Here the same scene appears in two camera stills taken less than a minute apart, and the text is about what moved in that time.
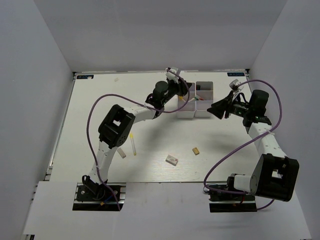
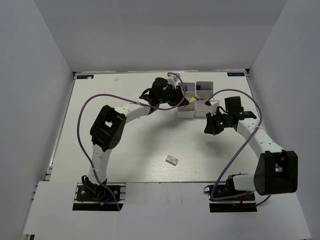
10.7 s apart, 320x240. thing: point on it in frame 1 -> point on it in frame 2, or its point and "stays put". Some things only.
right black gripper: (226, 104) -> (211, 128)
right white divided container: (206, 92) stays put
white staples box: (172, 160) stays put
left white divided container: (188, 111) stays put
